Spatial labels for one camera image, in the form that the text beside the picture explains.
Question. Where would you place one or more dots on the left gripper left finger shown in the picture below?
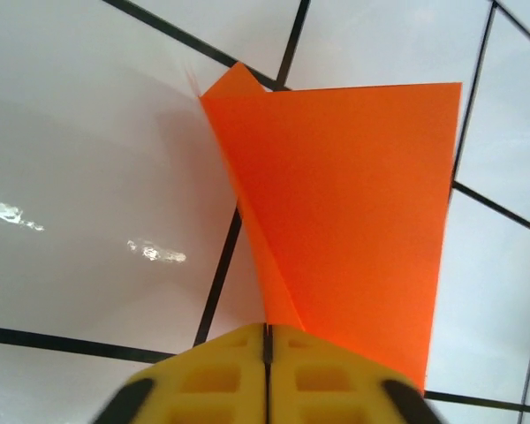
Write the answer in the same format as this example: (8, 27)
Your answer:
(212, 397)

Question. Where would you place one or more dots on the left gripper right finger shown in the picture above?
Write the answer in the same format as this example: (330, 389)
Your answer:
(327, 397)

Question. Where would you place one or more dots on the orange cloth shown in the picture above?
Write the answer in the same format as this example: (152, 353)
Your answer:
(344, 212)

